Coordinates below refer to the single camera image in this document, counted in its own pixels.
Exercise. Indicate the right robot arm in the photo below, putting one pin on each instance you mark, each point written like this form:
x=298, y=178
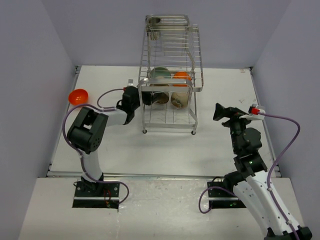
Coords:
x=251, y=182

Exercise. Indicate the orange bowl on table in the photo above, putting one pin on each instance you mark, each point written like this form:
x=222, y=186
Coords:
x=78, y=96

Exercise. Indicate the green bowl in rack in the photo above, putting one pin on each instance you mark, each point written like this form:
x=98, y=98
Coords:
x=160, y=71

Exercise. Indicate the orange bowl in rack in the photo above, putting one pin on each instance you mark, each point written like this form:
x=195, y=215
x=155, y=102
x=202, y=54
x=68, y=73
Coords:
x=182, y=75

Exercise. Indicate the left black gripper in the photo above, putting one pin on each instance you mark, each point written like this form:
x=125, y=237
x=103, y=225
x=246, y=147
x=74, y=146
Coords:
x=150, y=97

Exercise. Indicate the metal two-tier dish rack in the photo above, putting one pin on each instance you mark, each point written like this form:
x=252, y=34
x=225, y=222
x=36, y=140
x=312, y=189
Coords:
x=178, y=49

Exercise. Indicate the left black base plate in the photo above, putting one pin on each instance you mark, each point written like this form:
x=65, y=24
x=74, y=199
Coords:
x=96, y=196

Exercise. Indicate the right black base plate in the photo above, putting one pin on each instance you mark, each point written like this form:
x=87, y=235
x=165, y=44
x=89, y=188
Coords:
x=219, y=199

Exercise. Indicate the cream beige bowl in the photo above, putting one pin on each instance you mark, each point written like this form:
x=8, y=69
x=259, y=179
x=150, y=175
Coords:
x=159, y=81

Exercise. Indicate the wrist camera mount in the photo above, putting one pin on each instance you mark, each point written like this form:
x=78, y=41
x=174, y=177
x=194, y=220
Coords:
x=130, y=82
x=255, y=113

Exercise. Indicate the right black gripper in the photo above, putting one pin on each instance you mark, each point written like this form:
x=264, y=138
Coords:
x=233, y=113

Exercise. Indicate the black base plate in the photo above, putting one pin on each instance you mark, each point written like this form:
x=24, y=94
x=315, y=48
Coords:
x=96, y=196
x=219, y=199

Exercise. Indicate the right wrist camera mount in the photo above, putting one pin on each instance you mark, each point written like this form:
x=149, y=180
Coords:
x=255, y=113

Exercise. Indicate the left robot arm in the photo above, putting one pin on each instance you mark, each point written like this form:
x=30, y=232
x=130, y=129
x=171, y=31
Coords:
x=84, y=126

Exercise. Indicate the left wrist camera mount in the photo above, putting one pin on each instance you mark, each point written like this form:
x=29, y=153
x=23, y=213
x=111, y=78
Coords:
x=130, y=82

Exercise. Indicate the metal utensil cup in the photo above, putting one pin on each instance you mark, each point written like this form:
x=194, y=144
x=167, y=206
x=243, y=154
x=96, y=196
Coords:
x=153, y=28

